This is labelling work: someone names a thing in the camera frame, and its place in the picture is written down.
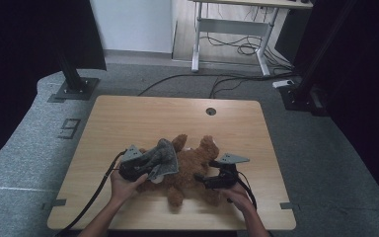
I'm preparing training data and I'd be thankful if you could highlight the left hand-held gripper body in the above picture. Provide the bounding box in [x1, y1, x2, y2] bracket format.
[117, 144, 153, 183]

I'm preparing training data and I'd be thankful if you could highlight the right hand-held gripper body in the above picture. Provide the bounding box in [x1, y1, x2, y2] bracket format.
[206, 152, 251, 191]

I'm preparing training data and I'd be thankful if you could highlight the black computer case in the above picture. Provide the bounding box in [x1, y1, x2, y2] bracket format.
[273, 9, 308, 64]

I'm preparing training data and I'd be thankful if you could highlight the brown teddy bear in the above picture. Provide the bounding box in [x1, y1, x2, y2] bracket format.
[134, 133, 223, 208]

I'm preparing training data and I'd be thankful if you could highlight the grey cloth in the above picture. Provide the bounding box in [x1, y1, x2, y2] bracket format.
[141, 137, 181, 183]

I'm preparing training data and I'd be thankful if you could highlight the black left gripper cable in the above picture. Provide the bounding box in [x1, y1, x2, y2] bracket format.
[53, 149, 128, 237]

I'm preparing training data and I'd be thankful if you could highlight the black metal stand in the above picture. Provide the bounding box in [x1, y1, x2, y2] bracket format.
[53, 48, 101, 102]
[277, 0, 359, 117]

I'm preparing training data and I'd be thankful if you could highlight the white desk frame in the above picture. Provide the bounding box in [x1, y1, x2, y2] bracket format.
[189, 0, 314, 77]

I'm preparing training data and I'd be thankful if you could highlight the black curtain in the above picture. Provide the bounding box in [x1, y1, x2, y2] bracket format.
[0, 0, 108, 173]
[292, 0, 379, 216]

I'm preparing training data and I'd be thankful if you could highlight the long black floor cable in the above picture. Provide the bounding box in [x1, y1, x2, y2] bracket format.
[137, 72, 297, 98]

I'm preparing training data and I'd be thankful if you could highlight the person's left hand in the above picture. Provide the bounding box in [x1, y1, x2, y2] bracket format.
[110, 169, 150, 207]

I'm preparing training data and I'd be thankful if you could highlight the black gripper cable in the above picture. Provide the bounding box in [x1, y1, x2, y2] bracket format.
[53, 149, 128, 237]
[235, 171, 259, 211]

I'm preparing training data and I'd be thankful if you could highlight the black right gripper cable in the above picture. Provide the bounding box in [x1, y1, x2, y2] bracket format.
[235, 171, 259, 211]

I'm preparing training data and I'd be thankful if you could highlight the white power strip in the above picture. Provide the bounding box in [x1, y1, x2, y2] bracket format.
[271, 79, 296, 89]

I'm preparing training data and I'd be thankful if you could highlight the person's right hand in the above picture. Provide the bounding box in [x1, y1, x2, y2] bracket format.
[221, 182, 255, 215]

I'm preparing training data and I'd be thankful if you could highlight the light wooden panel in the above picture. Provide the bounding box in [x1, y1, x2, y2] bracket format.
[172, 0, 199, 63]

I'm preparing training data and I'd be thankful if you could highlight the black cable bundle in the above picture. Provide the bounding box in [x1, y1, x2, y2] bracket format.
[199, 33, 293, 72]

